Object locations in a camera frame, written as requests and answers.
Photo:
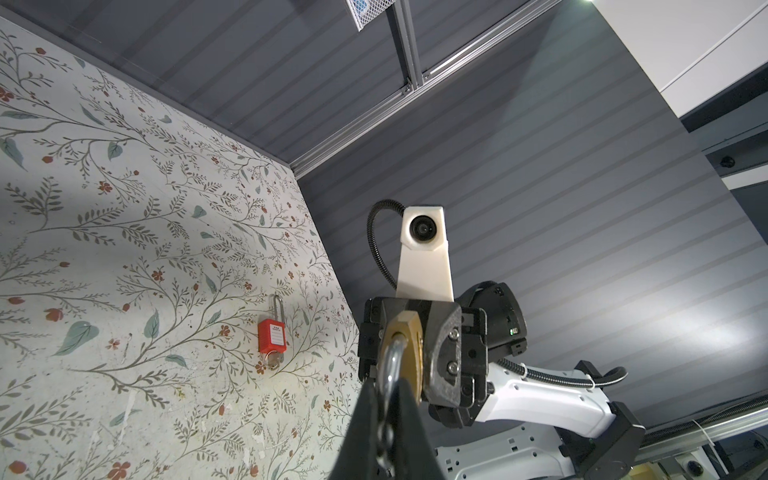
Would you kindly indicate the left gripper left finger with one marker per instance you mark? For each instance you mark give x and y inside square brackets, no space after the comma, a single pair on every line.
[358,455]

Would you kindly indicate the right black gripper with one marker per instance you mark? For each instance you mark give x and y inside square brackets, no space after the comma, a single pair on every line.
[454,353]

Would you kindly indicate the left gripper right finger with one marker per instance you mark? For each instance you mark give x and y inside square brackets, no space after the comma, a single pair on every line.
[410,453]

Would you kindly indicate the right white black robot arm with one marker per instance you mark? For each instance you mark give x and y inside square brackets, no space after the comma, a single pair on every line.
[535,424]

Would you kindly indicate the brass padlock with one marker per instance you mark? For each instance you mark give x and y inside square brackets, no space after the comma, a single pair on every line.
[400,358]

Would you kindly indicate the white wire mesh basket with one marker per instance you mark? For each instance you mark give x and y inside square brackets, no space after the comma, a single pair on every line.
[365,11]

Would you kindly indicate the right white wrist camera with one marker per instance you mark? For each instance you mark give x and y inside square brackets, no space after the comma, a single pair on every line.
[424,271]

